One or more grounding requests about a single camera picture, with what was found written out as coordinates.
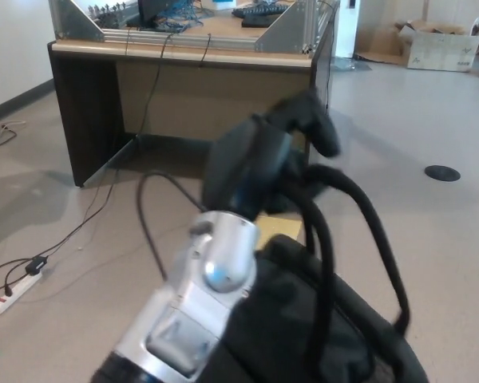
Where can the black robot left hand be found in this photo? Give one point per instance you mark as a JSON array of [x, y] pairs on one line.
[[243, 167]]

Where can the black lunch bag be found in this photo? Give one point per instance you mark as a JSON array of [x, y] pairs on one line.
[[303, 319]]

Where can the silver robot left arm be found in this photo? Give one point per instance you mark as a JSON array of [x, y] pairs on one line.
[[223, 255]]

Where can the yellow paper sheet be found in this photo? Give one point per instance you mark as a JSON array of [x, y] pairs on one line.
[[283, 227]]

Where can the dark desk with beige top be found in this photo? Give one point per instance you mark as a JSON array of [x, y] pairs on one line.
[[203, 99]]

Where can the black keyboard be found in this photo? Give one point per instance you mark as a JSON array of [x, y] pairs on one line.
[[259, 22], [259, 11]]

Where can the white box with blue print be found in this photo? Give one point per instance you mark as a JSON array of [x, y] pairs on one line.
[[223, 5]]

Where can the flat cardboard piece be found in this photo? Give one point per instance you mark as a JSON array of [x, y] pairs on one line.
[[379, 46]]

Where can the black computer monitor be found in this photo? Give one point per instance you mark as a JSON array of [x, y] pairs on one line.
[[147, 10]]

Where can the black tray with metal pins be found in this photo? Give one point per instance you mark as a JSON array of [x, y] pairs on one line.
[[112, 20]]

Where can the round black floor cover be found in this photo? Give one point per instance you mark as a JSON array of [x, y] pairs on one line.
[[442, 172]]

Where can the black power adapter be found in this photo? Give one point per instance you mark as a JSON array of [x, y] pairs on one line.
[[36, 265]]

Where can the open cardboard box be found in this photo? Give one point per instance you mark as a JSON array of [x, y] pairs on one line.
[[443, 54]]

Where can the white power strip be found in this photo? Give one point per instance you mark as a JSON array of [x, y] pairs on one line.
[[18, 291]]

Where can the black power plug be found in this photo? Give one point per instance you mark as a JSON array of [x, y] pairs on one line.
[[9, 291]]

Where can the white reel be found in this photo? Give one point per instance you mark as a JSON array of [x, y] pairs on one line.
[[477, 28]]

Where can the aluminium profile frame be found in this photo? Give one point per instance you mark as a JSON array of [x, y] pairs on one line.
[[77, 26]]

